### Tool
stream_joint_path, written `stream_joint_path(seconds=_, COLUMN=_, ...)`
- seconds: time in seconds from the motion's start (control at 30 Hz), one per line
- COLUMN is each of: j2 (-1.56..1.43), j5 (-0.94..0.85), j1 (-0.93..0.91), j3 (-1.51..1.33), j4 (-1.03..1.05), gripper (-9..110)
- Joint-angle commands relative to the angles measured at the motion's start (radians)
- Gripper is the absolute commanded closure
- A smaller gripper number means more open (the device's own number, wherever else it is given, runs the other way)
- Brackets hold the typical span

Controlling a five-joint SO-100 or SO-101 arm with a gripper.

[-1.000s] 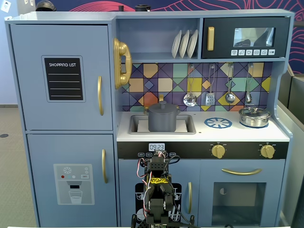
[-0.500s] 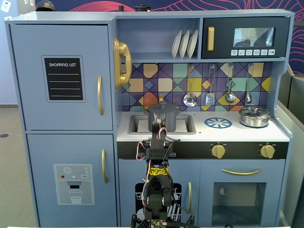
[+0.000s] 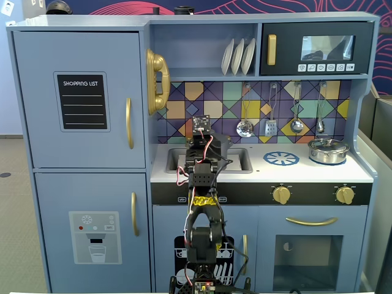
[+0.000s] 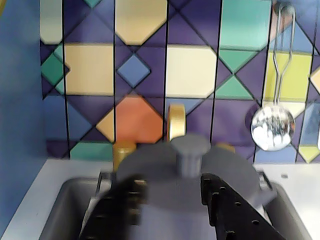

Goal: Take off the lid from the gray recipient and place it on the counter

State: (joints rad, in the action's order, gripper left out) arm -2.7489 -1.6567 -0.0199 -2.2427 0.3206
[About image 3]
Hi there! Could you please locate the steel serving fork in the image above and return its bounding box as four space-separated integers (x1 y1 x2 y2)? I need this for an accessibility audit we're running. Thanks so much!
315 81 328 134

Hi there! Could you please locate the gold stove knob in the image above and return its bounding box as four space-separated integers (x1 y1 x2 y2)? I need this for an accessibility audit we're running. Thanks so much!
271 184 292 206
334 184 356 206

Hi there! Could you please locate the gray toy sink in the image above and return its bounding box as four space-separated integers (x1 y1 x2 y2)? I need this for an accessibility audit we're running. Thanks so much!
165 148 254 175

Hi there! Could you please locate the gray partition box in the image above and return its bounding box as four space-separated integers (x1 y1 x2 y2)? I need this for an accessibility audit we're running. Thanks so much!
357 83 392 294

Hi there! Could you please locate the blue fridge door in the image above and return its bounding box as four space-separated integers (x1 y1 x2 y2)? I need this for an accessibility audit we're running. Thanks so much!
12 30 146 169

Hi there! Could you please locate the gold microwave handle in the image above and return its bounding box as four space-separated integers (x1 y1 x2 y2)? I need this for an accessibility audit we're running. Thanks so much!
267 34 277 66

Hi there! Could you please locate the black microwave door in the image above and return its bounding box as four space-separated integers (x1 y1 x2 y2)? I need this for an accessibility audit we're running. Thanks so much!
259 21 375 77

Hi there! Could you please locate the steel slotted spatula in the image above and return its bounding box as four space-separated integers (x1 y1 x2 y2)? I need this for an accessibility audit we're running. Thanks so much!
264 82 281 137

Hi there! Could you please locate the blue freezer door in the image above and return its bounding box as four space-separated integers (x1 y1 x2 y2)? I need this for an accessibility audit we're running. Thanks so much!
34 171 153 293

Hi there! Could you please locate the gold toy telephone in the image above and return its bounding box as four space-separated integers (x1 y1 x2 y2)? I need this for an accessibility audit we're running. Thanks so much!
145 48 172 116

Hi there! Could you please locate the gold fridge door handle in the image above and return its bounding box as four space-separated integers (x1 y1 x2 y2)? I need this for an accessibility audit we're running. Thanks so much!
125 97 135 150

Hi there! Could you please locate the red white servo cable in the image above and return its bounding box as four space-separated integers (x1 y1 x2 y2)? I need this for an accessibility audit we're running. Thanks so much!
195 127 214 163
175 165 192 188
183 186 197 246

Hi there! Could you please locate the shiny steel pot lid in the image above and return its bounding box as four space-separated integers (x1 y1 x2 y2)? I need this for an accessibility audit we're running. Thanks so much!
308 137 349 151

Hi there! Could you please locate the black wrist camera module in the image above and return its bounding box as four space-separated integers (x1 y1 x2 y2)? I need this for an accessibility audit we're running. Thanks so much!
192 115 213 136

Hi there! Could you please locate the blue dishwasher door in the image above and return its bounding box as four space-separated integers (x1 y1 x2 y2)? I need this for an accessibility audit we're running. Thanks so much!
152 205 260 293

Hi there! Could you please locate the steel ladle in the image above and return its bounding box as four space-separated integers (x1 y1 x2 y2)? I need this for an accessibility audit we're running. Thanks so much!
289 81 305 134

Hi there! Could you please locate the blue wooden toy kitchen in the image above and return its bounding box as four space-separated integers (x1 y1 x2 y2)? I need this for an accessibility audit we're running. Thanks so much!
6 11 380 293

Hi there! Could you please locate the black helmet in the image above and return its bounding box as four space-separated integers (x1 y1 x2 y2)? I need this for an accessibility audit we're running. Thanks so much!
45 0 74 15

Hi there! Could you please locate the gold dishwasher handle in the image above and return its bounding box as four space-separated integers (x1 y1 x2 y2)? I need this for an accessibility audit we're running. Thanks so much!
241 234 249 276

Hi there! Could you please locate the robot controller board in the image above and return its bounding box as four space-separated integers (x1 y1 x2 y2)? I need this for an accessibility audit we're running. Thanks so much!
192 279 217 294

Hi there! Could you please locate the gold oven handle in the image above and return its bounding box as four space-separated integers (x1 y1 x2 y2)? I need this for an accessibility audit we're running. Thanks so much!
285 216 339 227

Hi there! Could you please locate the yellow tape strip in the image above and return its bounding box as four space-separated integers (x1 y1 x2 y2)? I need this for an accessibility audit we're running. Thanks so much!
190 196 220 207

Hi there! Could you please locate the gold freezer door handle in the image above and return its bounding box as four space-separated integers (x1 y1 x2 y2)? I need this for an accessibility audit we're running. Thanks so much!
130 192 140 237

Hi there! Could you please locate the thin black cable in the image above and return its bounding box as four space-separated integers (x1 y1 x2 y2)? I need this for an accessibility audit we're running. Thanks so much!
211 156 250 289

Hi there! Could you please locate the white toy plate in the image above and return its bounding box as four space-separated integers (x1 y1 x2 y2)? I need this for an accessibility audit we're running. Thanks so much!
241 37 257 76
220 38 236 77
231 38 246 77

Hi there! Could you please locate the black shopping list board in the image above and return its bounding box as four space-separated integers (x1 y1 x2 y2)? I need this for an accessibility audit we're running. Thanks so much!
53 71 111 133

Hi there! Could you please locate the blue oven door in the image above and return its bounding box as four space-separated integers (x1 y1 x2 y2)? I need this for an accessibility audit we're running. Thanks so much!
257 205 369 293

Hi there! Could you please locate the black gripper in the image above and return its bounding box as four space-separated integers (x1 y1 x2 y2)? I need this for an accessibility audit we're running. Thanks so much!
185 133 224 162

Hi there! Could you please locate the steel skimmer spoon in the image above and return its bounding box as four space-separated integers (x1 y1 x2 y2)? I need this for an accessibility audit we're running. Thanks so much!
235 82 255 138

